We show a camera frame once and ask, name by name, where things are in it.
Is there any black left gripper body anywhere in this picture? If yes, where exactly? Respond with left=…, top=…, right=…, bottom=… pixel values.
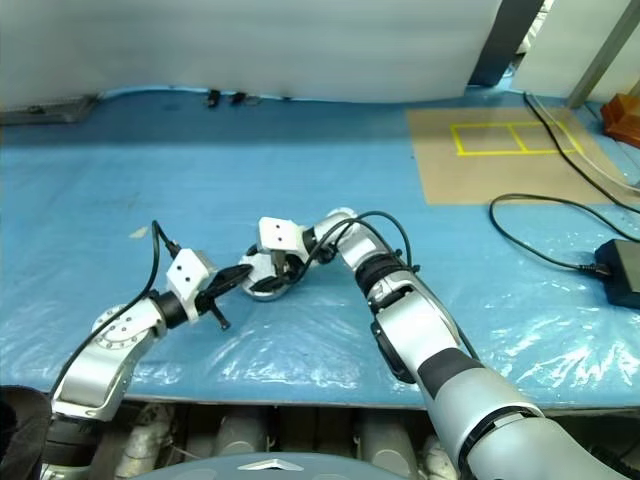
left=193, top=277, right=224, bottom=314

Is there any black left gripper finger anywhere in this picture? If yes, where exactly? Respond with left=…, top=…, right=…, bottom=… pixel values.
left=212, top=265, right=253, bottom=294
left=204, top=298, right=232, bottom=332

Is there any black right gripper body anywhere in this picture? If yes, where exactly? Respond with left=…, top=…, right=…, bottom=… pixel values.
left=269, top=249, right=307, bottom=279

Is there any silver lid with circuit board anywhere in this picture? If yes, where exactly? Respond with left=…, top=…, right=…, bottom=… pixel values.
left=238, top=248, right=284, bottom=291

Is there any blue plastic table cover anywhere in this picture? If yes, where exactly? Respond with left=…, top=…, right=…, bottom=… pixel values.
left=0, top=84, right=640, bottom=412

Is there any pale grey rounded cylinder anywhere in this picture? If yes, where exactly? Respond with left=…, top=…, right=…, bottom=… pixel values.
left=353, top=409, right=419, bottom=467
left=214, top=407, right=274, bottom=455
left=116, top=402, right=177, bottom=477

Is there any grey robot torso with chevron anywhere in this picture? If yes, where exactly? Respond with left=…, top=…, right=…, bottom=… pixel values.
left=148, top=451, right=444, bottom=480

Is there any brown cardboard sheet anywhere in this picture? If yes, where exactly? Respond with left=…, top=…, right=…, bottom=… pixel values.
left=405, top=106, right=640, bottom=206

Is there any white foam backdrop board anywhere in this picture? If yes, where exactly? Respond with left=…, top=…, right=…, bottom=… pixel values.
left=0, top=0, right=504, bottom=107

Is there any dark rounded fabric shape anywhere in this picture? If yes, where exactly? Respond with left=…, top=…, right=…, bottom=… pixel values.
left=0, top=384, right=54, bottom=480

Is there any black power adapter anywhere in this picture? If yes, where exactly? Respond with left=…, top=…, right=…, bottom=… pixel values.
left=593, top=238, right=640, bottom=309

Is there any white side panel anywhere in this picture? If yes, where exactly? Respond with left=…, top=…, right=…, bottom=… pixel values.
left=512, top=0, right=627, bottom=97

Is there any orange-brown wooden block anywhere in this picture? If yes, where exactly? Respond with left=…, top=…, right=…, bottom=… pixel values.
left=599, top=93, right=640, bottom=147

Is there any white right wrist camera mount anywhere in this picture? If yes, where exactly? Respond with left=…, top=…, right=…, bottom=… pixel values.
left=256, top=216, right=305, bottom=252

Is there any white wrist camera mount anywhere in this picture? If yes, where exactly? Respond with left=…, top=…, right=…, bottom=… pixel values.
left=165, top=248, right=218, bottom=321
left=256, top=216, right=305, bottom=252

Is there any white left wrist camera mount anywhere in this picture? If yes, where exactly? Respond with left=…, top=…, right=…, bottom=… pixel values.
left=165, top=248, right=218, bottom=321

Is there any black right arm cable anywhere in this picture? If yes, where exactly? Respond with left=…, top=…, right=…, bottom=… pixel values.
left=298, top=210, right=481, bottom=362

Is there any black power adapter cable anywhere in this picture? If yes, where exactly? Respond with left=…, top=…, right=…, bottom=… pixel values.
left=488, top=193, right=640, bottom=274

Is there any long black cable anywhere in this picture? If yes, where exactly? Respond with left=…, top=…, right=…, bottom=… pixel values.
left=522, top=91, right=640, bottom=210

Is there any dark upright post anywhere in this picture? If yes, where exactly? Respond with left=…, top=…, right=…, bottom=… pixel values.
left=468, top=0, right=547, bottom=89

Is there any white cable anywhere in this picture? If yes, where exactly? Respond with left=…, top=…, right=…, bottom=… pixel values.
left=528, top=96, right=640, bottom=190

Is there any aluminium profile post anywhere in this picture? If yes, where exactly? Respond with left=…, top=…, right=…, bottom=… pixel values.
left=567, top=0, right=640, bottom=109

